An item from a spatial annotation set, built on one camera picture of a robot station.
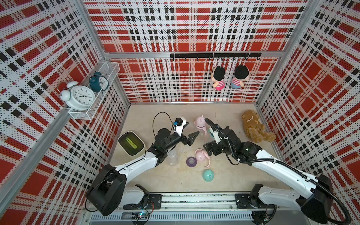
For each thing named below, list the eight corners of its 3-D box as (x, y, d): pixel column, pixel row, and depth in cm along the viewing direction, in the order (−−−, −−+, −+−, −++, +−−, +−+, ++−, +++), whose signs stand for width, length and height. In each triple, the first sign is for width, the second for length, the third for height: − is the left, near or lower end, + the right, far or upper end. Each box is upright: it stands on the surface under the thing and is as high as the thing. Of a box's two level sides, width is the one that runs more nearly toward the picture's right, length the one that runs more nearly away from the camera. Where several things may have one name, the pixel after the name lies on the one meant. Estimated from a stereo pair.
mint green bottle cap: (203, 182, 82) (203, 179, 78) (202, 171, 86) (203, 169, 82) (213, 182, 82) (214, 179, 78) (212, 171, 86) (213, 168, 82)
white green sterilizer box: (119, 147, 99) (113, 141, 92) (132, 135, 106) (128, 129, 99) (135, 162, 92) (131, 156, 85) (149, 148, 99) (146, 142, 92)
